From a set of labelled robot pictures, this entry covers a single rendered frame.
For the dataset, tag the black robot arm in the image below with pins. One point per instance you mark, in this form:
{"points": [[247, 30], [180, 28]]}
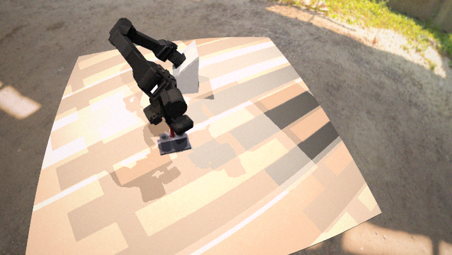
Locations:
{"points": [[148, 74]]}

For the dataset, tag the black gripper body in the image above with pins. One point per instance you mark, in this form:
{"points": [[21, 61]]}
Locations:
{"points": [[180, 124]]}

